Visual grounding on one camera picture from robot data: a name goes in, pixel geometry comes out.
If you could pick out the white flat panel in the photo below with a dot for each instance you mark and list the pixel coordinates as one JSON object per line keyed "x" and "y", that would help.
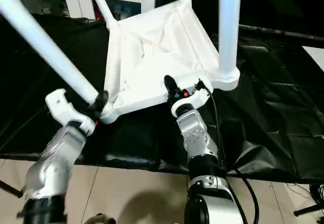
{"x": 316, "y": 56}

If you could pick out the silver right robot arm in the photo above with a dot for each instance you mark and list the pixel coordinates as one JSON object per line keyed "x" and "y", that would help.
{"x": 195, "y": 135}

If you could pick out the black mat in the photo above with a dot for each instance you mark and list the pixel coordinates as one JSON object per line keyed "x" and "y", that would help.
{"x": 265, "y": 107}

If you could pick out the white plastic table top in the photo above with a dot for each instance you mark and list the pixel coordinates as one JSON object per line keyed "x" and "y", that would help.
{"x": 152, "y": 56}

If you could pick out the black table frame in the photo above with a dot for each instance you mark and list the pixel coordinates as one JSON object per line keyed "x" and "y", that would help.
{"x": 11, "y": 188}

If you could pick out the black backdrop cloth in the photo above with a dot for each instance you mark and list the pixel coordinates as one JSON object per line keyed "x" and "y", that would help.
{"x": 278, "y": 1}

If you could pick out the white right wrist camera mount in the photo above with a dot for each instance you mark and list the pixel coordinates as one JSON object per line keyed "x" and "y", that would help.
{"x": 197, "y": 98}

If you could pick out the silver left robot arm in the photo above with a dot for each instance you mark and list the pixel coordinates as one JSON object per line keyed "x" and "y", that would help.
{"x": 58, "y": 153}

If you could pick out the dark metal rod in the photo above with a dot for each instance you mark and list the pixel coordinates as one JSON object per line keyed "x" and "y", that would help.
{"x": 278, "y": 32}

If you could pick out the black stand rod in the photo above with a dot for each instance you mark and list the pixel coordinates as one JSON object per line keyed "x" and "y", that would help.
{"x": 308, "y": 210}

